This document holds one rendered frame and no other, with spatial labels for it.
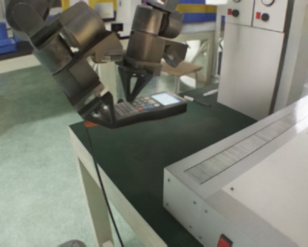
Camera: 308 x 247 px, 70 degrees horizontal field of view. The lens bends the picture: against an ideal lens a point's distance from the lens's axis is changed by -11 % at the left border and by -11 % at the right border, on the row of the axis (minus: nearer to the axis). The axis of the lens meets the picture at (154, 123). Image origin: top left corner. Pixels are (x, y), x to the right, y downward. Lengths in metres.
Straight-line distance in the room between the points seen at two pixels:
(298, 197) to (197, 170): 0.17
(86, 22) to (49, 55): 0.08
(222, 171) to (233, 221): 0.10
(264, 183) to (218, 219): 0.11
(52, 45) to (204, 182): 0.33
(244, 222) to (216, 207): 0.04
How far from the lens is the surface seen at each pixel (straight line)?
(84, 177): 0.87
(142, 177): 0.55
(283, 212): 0.38
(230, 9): 0.85
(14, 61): 2.02
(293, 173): 0.46
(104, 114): 0.50
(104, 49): 0.44
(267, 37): 0.78
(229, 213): 0.36
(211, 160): 0.44
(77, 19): 0.43
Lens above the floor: 1.12
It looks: 29 degrees down
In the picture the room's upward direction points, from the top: straight up
